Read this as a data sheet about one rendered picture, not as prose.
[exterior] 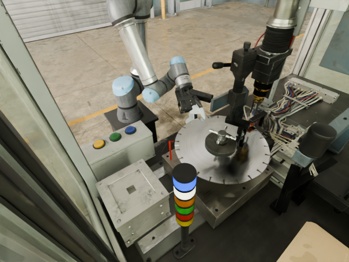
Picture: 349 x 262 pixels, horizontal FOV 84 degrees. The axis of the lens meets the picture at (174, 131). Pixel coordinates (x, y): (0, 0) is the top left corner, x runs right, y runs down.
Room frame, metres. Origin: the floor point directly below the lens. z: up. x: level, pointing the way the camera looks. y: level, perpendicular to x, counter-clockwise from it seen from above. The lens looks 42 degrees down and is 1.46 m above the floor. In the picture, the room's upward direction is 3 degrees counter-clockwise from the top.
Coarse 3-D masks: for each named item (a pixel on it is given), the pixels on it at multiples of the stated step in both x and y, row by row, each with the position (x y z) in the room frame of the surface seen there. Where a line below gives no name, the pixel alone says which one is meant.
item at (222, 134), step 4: (224, 128) 0.50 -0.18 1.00; (212, 132) 0.49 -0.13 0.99; (216, 132) 0.49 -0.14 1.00; (220, 132) 0.48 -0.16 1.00; (224, 132) 0.48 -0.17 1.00; (220, 136) 0.46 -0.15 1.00; (224, 136) 0.46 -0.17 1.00; (228, 136) 0.46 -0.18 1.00; (232, 136) 0.46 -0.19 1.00; (220, 140) 0.45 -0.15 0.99
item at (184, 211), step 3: (174, 201) 0.21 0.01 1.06; (177, 207) 0.20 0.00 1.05; (180, 207) 0.19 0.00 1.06; (189, 207) 0.19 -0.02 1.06; (192, 207) 0.20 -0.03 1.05; (177, 210) 0.20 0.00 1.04; (180, 210) 0.19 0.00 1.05; (183, 210) 0.19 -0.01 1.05; (186, 210) 0.19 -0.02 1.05; (189, 210) 0.19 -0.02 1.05; (192, 210) 0.20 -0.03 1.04; (180, 213) 0.19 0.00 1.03; (183, 213) 0.19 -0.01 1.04; (186, 213) 0.19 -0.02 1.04; (189, 213) 0.19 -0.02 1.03
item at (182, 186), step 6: (174, 168) 0.22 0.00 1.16; (180, 168) 0.22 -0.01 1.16; (186, 168) 0.22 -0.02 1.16; (192, 168) 0.22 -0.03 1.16; (174, 174) 0.21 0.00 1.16; (180, 174) 0.21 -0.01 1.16; (186, 174) 0.21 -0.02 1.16; (192, 174) 0.21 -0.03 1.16; (174, 180) 0.20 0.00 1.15; (180, 180) 0.20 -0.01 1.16; (186, 180) 0.19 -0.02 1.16; (192, 180) 0.19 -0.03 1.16; (174, 186) 0.20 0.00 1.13; (180, 186) 0.19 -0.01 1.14; (186, 186) 0.19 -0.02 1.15; (192, 186) 0.19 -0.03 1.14
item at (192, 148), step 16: (192, 128) 0.57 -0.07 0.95; (208, 128) 0.56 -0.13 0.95; (176, 144) 0.49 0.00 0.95; (192, 144) 0.48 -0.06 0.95; (240, 144) 0.47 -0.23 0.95; (256, 144) 0.47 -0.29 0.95; (192, 160) 0.41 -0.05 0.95; (208, 160) 0.40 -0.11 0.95; (224, 160) 0.40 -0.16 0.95; (240, 160) 0.40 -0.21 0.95; (256, 160) 0.40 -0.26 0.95; (208, 176) 0.34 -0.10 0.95; (224, 176) 0.34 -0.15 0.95; (240, 176) 0.34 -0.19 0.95; (256, 176) 0.33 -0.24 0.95
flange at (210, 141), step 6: (210, 138) 0.50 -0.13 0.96; (216, 138) 0.48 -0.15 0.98; (228, 138) 0.49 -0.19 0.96; (210, 144) 0.47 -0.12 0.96; (216, 144) 0.46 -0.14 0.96; (222, 144) 0.45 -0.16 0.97; (228, 144) 0.46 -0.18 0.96; (234, 144) 0.46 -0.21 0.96; (210, 150) 0.44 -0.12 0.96; (216, 150) 0.44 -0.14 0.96; (222, 150) 0.44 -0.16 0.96; (228, 150) 0.43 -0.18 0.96; (234, 150) 0.44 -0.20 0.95
